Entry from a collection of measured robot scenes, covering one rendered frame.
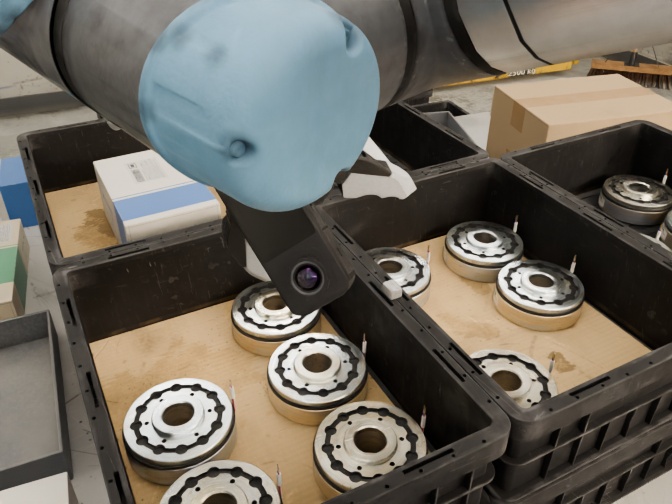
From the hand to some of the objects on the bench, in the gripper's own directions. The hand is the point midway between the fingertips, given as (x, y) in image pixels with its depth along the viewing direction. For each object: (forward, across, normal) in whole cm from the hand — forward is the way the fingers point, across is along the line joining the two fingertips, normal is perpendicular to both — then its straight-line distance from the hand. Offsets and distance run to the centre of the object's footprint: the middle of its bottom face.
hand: (343, 242), depth 54 cm
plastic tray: (+11, +54, -11) cm, 56 cm away
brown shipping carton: (+87, -34, -33) cm, 100 cm away
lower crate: (+38, +1, +10) cm, 39 cm away
